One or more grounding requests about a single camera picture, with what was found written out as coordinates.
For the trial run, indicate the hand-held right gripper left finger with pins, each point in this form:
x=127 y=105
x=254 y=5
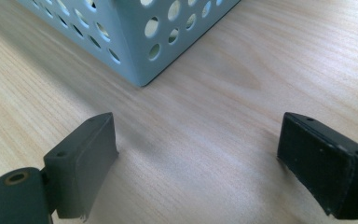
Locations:
x=77 y=168

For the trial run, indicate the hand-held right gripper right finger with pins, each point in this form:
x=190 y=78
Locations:
x=320 y=168

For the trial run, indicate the light blue perforated basket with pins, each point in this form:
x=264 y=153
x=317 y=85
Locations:
x=130 y=34

